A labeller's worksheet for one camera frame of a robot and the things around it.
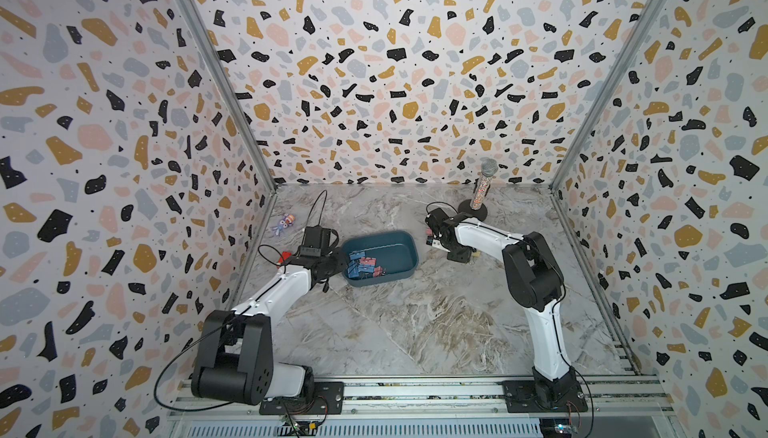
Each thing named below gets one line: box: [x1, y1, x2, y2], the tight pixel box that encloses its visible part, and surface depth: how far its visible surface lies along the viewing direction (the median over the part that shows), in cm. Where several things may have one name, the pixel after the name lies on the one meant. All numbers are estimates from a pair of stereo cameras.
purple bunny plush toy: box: [271, 214, 297, 235], surface depth 108 cm
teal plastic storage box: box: [341, 230, 419, 287], surface depth 101 cm
